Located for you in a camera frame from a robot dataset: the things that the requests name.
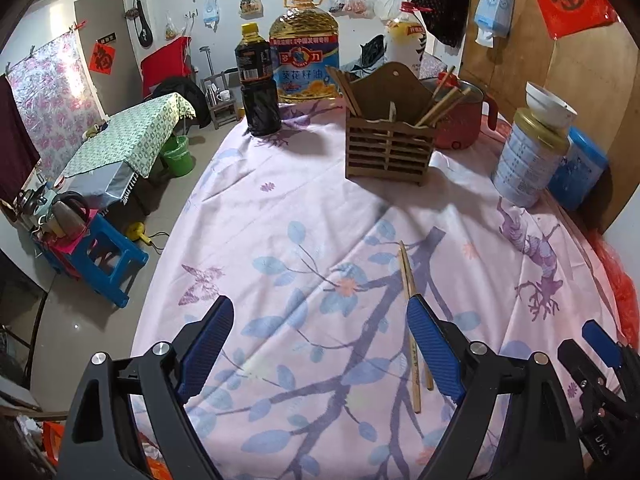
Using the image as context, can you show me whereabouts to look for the pink floral hanging sheet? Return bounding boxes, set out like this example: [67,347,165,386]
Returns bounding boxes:
[6,29,104,182]

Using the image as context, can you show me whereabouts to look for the white ceramic bowl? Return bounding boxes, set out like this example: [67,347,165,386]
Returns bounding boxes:
[524,81,579,132]

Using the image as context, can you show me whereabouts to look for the large cooking oil bottle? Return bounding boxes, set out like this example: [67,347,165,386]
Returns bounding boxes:
[268,0,342,107]

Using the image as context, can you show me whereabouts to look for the blue white hanging bag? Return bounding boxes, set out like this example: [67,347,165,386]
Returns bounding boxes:
[471,0,517,49]

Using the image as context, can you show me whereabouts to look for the blue plastic tub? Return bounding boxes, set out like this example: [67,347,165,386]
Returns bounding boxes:
[546,126,611,212]

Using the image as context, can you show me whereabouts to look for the small red door poster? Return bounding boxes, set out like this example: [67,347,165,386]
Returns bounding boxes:
[89,41,114,77]

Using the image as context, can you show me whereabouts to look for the pink floral tablecloth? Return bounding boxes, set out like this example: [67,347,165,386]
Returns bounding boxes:
[130,96,628,480]

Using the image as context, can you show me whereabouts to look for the blue plastic stool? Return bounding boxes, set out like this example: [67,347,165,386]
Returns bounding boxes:
[66,214,151,309]

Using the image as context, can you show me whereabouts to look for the red cloth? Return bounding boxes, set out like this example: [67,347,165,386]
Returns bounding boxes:
[139,36,194,100]

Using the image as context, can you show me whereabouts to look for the dark red curtain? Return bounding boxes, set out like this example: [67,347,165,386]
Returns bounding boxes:
[0,74,42,203]

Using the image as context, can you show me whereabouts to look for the metal kettle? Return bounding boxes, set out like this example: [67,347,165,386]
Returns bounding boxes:
[46,190,89,239]

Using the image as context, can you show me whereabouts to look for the white rice bag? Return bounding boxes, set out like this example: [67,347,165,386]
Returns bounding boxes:
[384,1,429,80]

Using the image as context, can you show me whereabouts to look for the wooden chopstick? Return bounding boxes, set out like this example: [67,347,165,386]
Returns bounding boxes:
[403,252,435,392]
[398,240,422,414]

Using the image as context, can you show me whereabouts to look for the orange plastic bag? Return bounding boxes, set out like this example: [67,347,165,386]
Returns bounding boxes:
[41,420,168,480]

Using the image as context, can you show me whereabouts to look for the silver table cover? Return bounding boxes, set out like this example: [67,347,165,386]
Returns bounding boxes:
[64,159,139,209]

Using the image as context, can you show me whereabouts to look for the black racket bag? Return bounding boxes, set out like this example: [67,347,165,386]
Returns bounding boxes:
[126,0,154,50]

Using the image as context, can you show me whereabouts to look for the red plastic bag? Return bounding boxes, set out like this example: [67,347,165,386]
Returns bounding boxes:
[594,234,640,357]

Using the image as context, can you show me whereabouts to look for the dark patterned hanging cloth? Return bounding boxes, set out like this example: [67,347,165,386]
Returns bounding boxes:
[409,0,477,50]

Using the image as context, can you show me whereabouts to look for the bunch of wooden chopsticks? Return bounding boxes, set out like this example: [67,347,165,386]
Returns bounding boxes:
[326,64,472,129]

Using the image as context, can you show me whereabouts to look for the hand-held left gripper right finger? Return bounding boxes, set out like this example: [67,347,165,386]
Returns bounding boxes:
[406,295,587,480]

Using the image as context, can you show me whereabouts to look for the gold-lidded milk powder tin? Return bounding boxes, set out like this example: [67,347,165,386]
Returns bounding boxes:
[491,107,572,209]

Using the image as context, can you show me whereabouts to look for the green plastic bucket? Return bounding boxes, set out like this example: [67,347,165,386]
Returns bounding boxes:
[159,134,194,178]

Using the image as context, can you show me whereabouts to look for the grey door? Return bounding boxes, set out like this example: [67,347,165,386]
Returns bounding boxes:
[73,0,145,117]

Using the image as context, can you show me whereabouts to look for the black jacket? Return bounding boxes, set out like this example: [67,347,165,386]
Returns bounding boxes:
[151,76,212,129]

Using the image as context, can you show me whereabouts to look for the yellow hair dryer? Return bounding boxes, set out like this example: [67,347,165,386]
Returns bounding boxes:
[124,221,149,247]

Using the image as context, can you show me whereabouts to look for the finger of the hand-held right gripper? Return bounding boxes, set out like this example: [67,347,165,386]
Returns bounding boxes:
[581,320,640,377]
[556,339,629,402]

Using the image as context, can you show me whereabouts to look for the dark soy sauce bottle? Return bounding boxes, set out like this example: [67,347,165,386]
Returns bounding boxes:
[234,22,283,138]

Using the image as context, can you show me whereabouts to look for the slatted wooden chopstick holder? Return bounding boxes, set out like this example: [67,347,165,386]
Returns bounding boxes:
[344,61,437,187]

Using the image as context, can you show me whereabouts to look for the red electric cooking pot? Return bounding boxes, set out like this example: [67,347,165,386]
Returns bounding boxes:
[419,76,499,152]

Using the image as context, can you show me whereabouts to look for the green patterned cloth table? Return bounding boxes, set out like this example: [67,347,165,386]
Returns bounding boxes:
[61,91,198,197]

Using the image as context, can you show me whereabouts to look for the white plastic bag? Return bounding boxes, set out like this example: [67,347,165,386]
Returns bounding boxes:
[372,0,410,22]

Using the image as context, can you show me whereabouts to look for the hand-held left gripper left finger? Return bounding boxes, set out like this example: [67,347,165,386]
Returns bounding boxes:
[59,295,236,480]

